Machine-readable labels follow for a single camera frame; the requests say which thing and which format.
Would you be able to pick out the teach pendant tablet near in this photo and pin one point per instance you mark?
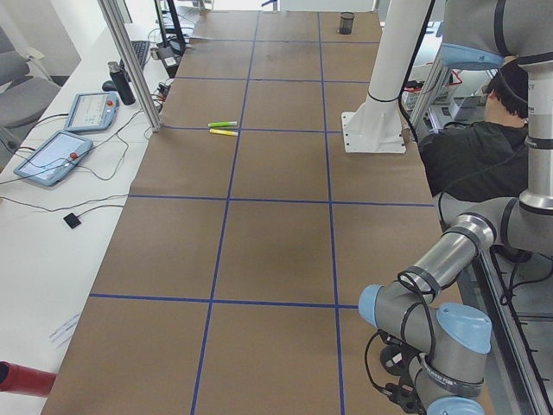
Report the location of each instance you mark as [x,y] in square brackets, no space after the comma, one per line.
[53,160]

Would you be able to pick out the black keyboard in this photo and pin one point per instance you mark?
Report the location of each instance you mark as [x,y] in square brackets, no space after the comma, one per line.
[141,49]

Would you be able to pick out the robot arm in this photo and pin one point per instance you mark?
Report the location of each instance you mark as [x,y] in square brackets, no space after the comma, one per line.
[451,342]

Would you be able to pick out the red cylinder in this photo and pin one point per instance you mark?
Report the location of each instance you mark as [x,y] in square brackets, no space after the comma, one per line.
[26,380]

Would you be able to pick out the seated person in black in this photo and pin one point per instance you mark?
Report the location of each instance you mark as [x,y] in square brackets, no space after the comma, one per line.
[487,159]

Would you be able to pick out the aluminium frame post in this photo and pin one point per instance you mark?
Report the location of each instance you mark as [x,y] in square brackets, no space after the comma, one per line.
[115,24]

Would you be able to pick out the black mesh cup far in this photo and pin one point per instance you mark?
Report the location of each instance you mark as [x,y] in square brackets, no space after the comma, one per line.
[346,23]

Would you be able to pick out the black cup near arm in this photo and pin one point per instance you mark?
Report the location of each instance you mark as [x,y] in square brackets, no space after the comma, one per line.
[391,359]

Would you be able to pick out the yellow marker pen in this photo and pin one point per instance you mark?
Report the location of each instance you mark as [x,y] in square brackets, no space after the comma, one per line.
[224,132]

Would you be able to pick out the teach pendant tablet far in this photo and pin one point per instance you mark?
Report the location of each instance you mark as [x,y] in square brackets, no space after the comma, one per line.
[92,112]

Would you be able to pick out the green marker pen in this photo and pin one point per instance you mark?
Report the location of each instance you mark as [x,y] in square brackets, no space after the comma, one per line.
[224,124]

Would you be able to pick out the black water bottle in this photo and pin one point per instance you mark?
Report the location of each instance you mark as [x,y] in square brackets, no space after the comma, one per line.
[121,83]

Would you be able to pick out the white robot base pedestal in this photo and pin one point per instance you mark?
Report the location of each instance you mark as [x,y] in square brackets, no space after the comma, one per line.
[376,125]

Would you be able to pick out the teach pendant tablet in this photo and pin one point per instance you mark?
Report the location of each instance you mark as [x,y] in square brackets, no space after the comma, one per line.
[92,112]
[53,160]

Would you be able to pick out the brown paper table mat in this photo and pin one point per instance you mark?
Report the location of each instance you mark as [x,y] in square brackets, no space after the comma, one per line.
[231,282]

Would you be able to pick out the small black square sensor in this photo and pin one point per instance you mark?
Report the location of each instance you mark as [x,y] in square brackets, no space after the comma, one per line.
[72,220]

